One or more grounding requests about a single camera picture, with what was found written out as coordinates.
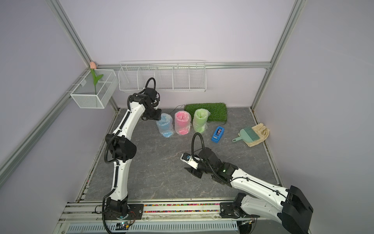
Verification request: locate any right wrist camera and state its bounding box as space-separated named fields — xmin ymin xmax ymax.
xmin=180 ymin=153 xmax=202 ymax=170

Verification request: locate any green dustpan brush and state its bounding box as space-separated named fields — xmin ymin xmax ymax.
xmin=232 ymin=127 xmax=260 ymax=143

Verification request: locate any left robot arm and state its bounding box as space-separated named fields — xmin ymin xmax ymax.
xmin=102 ymin=78 xmax=162 ymax=220

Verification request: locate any artificial tulip flower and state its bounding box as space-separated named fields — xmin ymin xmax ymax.
xmin=90 ymin=61 xmax=103 ymax=95

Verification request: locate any blue tape dispenser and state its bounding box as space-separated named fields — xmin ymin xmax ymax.
xmin=211 ymin=126 xmax=225 ymax=143

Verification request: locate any white mesh wall basket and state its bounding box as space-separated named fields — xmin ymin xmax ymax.
xmin=70 ymin=69 xmax=118 ymax=109

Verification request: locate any artificial grass mat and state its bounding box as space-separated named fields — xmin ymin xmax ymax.
xmin=184 ymin=103 xmax=228 ymax=122

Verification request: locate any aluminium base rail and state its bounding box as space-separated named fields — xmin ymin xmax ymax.
xmin=52 ymin=199 xmax=312 ymax=234

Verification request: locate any white wire wall rack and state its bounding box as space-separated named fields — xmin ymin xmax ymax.
xmin=118 ymin=60 xmax=207 ymax=92

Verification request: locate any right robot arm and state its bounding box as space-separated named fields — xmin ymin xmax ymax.
xmin=181 ymin=133 xmax=314 ymax=234

